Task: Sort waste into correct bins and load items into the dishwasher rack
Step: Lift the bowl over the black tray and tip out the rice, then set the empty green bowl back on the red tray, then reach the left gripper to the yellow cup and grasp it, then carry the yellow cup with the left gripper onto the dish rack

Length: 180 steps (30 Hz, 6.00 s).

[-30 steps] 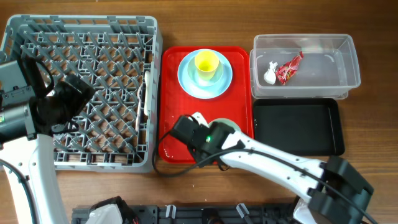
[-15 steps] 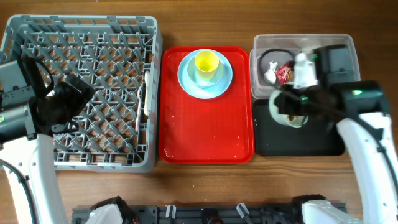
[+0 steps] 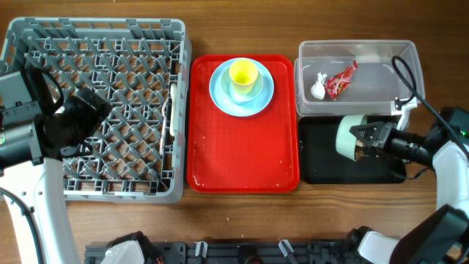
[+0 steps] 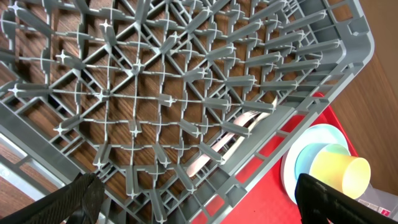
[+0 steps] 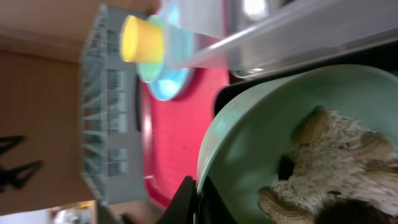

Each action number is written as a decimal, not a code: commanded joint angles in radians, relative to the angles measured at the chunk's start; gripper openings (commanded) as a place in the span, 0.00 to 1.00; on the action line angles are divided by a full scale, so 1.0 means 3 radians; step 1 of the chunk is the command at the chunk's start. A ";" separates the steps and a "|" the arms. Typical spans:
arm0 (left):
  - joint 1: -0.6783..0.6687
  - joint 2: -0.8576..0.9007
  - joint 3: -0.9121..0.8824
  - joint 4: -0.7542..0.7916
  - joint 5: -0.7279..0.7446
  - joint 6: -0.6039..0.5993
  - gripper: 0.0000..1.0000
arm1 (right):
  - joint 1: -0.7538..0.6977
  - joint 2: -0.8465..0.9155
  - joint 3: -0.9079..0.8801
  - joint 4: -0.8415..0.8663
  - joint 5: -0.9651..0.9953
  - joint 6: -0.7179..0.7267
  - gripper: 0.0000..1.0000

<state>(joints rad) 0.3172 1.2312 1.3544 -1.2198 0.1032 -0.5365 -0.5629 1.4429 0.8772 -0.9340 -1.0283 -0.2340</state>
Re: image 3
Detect small mint green bowl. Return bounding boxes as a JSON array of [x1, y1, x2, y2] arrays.
[[221, 70, 263, 104]]

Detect white napkin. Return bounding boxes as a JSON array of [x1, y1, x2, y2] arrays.
[[311, 72, 328, 100]]

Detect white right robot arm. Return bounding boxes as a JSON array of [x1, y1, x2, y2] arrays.
[[348, 106, 468, 263]]

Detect clear plastic bin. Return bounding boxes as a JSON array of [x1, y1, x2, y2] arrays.
[[295, 40, 425, 117]]

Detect red candy wrapper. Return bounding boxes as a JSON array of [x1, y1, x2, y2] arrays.
[[325, 60, 358, 100]]

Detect black tray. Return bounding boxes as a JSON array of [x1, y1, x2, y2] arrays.
[[298, 116, 407, 184]]

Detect grey dishwasher rack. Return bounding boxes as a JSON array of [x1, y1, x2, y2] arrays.
[[1, 17, 192, 204]]

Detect silver knife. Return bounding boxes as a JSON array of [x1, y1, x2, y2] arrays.
[[169, 83, 177, 137]]

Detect red serving tray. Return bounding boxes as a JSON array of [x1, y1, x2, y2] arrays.
[[186, 54, 300, 194]]

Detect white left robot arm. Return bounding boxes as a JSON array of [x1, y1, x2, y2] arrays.
[[1, 68, 112, 263]]

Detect yellow plastic cup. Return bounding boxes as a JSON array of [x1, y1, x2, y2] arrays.
[[229, 59, 259, 94]]

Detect rice and meat leftovers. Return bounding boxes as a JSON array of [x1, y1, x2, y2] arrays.
[[354, 140, 369, 161]]

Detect light blue plate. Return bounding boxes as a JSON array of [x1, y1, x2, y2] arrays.
[[209, 57, 275, 117]]

